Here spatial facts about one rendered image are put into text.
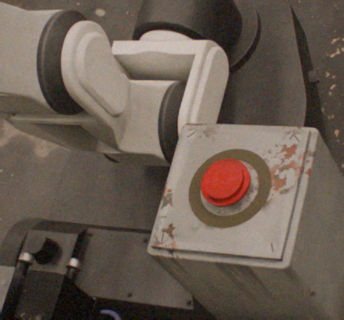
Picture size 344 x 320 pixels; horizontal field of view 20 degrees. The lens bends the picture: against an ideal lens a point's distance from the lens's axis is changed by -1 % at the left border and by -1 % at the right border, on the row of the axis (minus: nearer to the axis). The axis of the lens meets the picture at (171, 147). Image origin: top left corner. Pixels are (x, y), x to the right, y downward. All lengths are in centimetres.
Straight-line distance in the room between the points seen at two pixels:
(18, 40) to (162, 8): 49
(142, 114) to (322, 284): 78
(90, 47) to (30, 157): 86
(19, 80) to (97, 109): 14
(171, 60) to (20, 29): 47
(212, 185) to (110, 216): 101
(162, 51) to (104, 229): 33
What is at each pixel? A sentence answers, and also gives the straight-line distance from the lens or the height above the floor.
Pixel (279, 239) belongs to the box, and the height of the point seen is 93.
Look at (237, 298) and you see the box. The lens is 82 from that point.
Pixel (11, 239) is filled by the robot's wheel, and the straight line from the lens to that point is 179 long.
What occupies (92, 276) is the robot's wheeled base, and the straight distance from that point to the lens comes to 168.
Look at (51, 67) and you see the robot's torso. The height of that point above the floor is 67.
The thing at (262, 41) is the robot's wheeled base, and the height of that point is 17.
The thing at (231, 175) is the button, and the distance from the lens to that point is 74.
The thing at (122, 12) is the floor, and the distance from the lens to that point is 223.
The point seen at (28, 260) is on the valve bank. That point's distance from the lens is 107.
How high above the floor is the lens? 156
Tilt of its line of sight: 52 degrees down
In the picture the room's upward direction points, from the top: 39 degrees counter-clockwise
